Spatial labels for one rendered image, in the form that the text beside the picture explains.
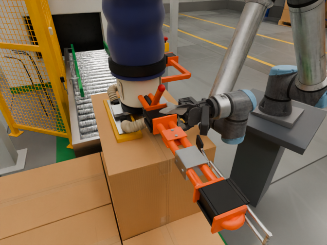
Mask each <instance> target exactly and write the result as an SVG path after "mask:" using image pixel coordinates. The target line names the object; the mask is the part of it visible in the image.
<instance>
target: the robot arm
mask: <svg viewBox="0 0 327 245"><path fill-rule="evenodd" d="M274 2H275V0H245V3H246V4H245V6H244V9H243V11H242V14H241V16H240V19H239V21H238V24H237V26H236V29H235V31H234V34H233V36H232V39H231V41H230V44H229V46H228V49H227V51H226V54H225V56H224V59H223V61H222V64H221V66H220V68H219V71H218V74H217V76H216V79H215V81H214V84H213V86H212V89H211V91H210V93H209V96H208V98H207V99H206V98H202V100H201V101H196V100H195V99H194V98H193V97H192V96H190V97H185V98H180V99H179V102H178V105H175V104H173V103H171V102H167V103H166V106H167V107H166V108H164V109H162V110H160V111H159V113H162V114H165V115H167V114H176V113H177V114H178V116H179V117H180V119H181V118H182V119H183V120H184V121H185V122H184V123H183V121H182V120H179V121H177V122H178V127H181V128H182V130H183V131H187V130H189V129H190V128H192V127H194V126H195V125H197V124H198V123H199V130H200V135H203V136H207V133H208V131H209V129H210V128H212V129H213V130H215V131H216V132H218V133H219V134H221V140H222V141H223V142H224V143H226V144H231V145H235V144H240V143H242V142H243V140H244V136H245V131H246V126H247V121H248V116H249V112H253V111H254V110H255V108H256V98H255V96H254V94H253V93H252V92H251V91H250V90H247V89H243V90H240V89H239V90H237V91H232V90H233V88H234V85H235V83H236V80H237V78H238V76H239V74H240V71H241V69H242V67H243V64H244V62H245V60H246V57H247V55H248V53H249V50H250V48H251V46H252V43H253V41H254V38H255V36H256V34H257V31H258V29H259V27H260V24H261V22H262V20H263V18H264V15H265V13H266V11H267V9H269V8H270V7H272V6H273V4H274ZM287 5H288V7H289V13H290V20H291V29H292V36H293V43H294V50H295V57H296V64H297V66H292V65H278V66H274V67H272V68H271V70H270V74H269V77H268V81H267V86H266V90H265V95H264V97H263V99H262V100H261V102H260V103H259V106H258V109H259V110H260V111H261V112H263V113H265V114H268V115H271V116H277V117H285V116H288V115H290V114H291V113H292V104H291V100H295V101H298V102H301V103H304V104H307V105H310V106H313V107H317V108H325V107H327V70H326V30H325V0H287Z"/></svg>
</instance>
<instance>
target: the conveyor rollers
mask: <svg viewBox="0 0 327 245"><path fill-rule="evenodd" d="M75 56H76V60H77V65H78V69H79V73H80V78H81V82H82V87H83V91H84V95H85V96H84V97H81V94H80V90H79V85H78V80H77V79H73V84H74V91H75V98H76V104H77V110H78V117H79V119H78V120H79V121H80V122H79V124H80V125H79V126H80V133H81V135H82V136H81V137H82V140H83V139H87V138H92V137H96V136H99V133H98V128H97V124H96V119H95V114H94V110H93V106H92V101H91V95H94V94H100V93H106V92H107V90H108V88H109V86H111V85H113V84H115V83H117V81H116V78H115V77H113V76H112V75H111V73H110V70H109V64H108V57H109V54H108V52H107V51H106V49H102V50H94V51H84V52H75ZM69 57H70V61H71V60H74V59H73V53H69ZM70 64H71V70H72V76H73V77H72V78H75V77H77V75H76V70H75V65H74V61H73V62H70Z"/></svg>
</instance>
